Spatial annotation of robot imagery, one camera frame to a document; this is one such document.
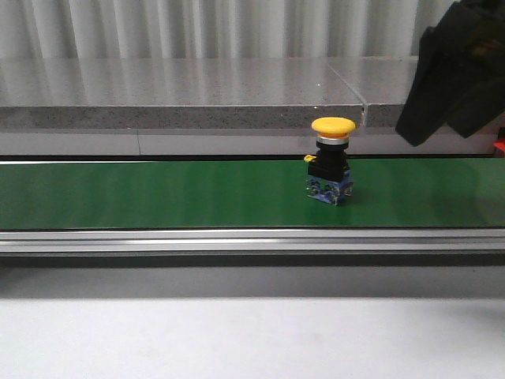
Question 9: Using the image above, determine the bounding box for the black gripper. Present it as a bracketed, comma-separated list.
[395, 1, 504, 146]

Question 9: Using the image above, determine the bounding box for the yellow mushroom push button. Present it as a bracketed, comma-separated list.
[304, 117, 357, 206]

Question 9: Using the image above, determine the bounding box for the red plastic object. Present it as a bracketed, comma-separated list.
[492, 127, 505, 158]

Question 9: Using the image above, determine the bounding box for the green conveyor belt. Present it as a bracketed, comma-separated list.
[1, 158, 504, 230]

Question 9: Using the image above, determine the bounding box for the grey stone counter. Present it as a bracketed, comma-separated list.
[1, 57, 504, 156]

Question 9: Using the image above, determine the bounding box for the white pleated curtain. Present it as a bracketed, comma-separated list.
[1, 1, 450, 58]

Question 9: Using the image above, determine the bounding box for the aluminium conveyor frame rail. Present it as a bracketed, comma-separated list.
[1, 227, 504, 268]

